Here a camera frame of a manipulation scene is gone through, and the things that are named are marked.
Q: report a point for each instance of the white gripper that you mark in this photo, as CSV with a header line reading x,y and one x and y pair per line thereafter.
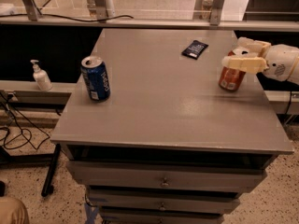
x,y
277,62

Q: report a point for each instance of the orange soda can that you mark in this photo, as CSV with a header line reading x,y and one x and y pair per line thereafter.
x,y
231,79

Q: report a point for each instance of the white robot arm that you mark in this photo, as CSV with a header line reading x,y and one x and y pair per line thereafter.
x,y
279,62

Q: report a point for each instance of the blue Pepsi can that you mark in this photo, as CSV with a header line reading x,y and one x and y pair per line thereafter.
x,y
94,72

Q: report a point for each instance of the dark blue snack packet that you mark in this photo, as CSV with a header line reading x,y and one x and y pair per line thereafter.
x,y
195,49

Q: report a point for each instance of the grey drawer cabinet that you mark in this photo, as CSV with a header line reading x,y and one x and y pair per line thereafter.
x,y
169,146

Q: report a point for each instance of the white pump sanitizer bottle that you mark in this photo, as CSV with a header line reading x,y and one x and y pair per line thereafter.
x,y
41,77

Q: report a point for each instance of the blue tape on floor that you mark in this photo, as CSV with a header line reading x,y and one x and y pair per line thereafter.
x,y
91,213

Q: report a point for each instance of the black metal stand leg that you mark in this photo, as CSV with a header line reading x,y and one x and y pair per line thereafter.
x,y
48,187

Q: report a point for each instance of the tan object bottom left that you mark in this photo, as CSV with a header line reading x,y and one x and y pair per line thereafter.
x,y
13,211

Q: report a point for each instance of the metal frame post right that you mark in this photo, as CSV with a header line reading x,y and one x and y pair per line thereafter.
x,y
215,17

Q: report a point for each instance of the metal frame post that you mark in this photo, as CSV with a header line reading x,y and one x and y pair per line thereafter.
x,y
101,9
215,17
32,10

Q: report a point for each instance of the metal frame post middle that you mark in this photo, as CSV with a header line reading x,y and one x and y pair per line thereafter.
x,y
101,9

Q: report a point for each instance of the metal frame post left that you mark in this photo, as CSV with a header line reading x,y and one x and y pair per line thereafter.
x,y
32,10

